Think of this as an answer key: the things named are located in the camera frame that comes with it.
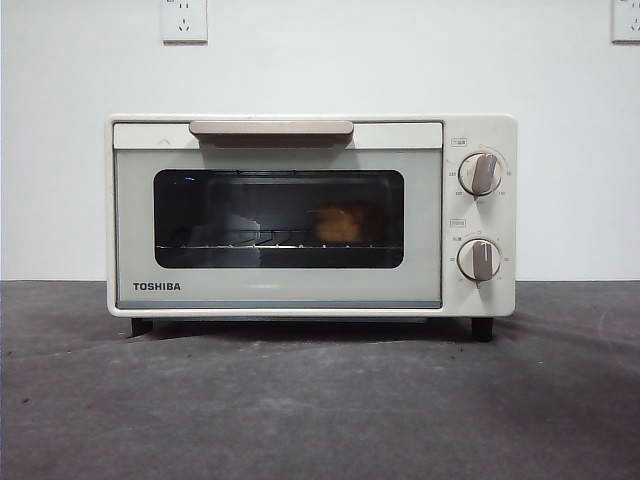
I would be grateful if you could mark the golden bread loaf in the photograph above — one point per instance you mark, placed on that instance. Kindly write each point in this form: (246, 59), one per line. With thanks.
(342, 224)

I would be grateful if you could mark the beige oven knob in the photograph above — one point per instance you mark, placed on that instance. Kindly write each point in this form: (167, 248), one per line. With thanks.
(482, 174)
(480, 260)

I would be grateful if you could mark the cream toaster oven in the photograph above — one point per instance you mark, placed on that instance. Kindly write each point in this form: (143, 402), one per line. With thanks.
(480, 130)

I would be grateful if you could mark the white wall socket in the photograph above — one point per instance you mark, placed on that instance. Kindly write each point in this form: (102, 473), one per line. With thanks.
(625, 20)
(184, 22)

